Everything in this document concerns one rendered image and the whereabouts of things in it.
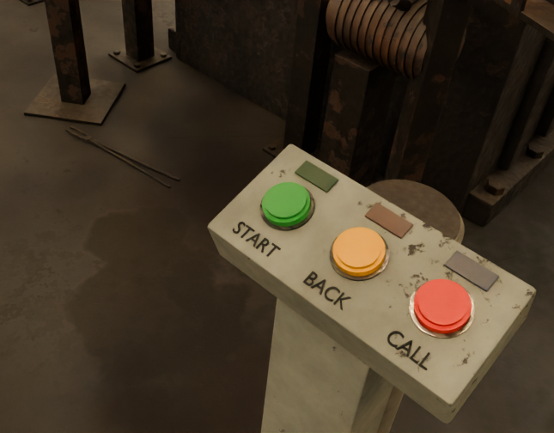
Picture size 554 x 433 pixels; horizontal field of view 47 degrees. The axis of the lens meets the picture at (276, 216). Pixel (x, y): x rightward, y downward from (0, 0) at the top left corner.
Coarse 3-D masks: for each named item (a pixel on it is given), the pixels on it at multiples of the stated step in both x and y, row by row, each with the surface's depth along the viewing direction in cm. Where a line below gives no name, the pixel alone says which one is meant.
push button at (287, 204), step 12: (276, 192) 53; (288, 192) 53; (300, 192) 53; (264, 204) 53; (276, 204) 52; (288, 204) 52; (300, 204) 52; (276, 216) 52; (288, 216) 51; (300, 216) 52
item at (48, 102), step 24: (48, 0) 149; (72, 0) 150; (48, 24) 153; (72, 24) 152; (72, 48) 156; (72, 72) 161; (48, 96) 168; (72, 96) 166; (96, 96) 170; (72, 120) 162; (96, 120) 162
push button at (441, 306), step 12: (420, 288) 47; (432, 288) 46; (444, 288) 46; (456, 288) 46; (420, 300) 46; (432, 300) 46; (444, 300) 46; (456, 300) 45; (468, 300) 46; (420, 312) 46; (432, 312) 45; (444, 312) 45; (456, 312) 45; (468, 312) 45; (432, 324) 45; (444, 324) 45; (456, 324) 45
